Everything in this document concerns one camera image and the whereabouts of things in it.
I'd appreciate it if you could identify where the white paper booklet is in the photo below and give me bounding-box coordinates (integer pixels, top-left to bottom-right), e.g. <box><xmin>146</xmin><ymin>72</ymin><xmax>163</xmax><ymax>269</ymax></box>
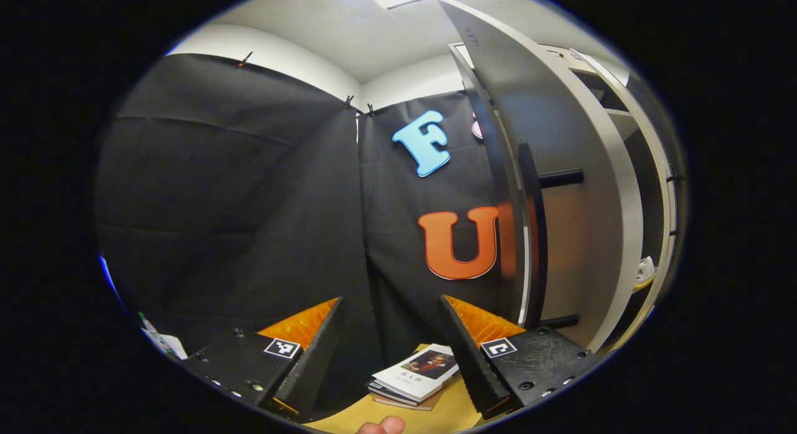
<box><xmin>138</xmin><ymin>311</ymin><xmax>189</xmax><ymax>361</ymax></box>

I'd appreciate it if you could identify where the dark book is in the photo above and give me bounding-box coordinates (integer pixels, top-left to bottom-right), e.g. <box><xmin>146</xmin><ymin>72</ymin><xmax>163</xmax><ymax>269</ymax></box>
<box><xmin>366</xmin><ymin>379</ymin><xmax>424</xmax><ymax>407</ymax></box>

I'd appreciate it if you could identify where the white book with portrait cover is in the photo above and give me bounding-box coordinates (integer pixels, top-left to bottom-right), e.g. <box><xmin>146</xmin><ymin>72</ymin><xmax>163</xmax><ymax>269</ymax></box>
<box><xmin>372</xmin><ymin>343</ymin><xmax>460</xmax><ymax>402</ymax></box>

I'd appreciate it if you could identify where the white grey shoe cabinet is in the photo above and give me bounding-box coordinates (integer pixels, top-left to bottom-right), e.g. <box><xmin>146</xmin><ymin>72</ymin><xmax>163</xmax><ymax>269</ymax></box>
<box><xmin>445</xmin><ymin>42</ymin><xmax>682</xmax><ymax>354</ymax></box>

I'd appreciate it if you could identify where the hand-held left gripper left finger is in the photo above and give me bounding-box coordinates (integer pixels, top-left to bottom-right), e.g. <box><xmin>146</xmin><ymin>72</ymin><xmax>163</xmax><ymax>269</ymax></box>
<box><xmin>186</xmin><ymin>296</ymin><xmax>344</xmax><ymax>417</ymax></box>

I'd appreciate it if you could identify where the white canvas shoe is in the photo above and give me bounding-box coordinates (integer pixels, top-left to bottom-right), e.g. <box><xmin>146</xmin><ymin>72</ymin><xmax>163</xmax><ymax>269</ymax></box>
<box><xmin>633</xmin><ymin>255</ymin><xmax>657</xmax><ymax>293</ymax></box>

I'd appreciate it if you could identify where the brown book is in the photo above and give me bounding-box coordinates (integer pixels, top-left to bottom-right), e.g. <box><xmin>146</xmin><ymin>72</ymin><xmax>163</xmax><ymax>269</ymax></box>
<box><xmin>372</xmin><ymin>387</ymin><xmax>448</xmax><ymax>413</ymax></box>

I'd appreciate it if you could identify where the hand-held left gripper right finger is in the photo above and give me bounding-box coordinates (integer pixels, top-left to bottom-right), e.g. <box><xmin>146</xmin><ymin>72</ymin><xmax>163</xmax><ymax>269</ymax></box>
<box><xmin>439</xmin><ymin>294</ymin><xmax>601</xmax><ymax>420</ymax></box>

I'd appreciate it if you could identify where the black backdrop cloth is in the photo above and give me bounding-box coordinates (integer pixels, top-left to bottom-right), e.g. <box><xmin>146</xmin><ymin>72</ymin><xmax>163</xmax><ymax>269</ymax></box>
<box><xmin>93</xmin><ymin>53</ymin><xmax>517</xmax><ymax>416</ymax></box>

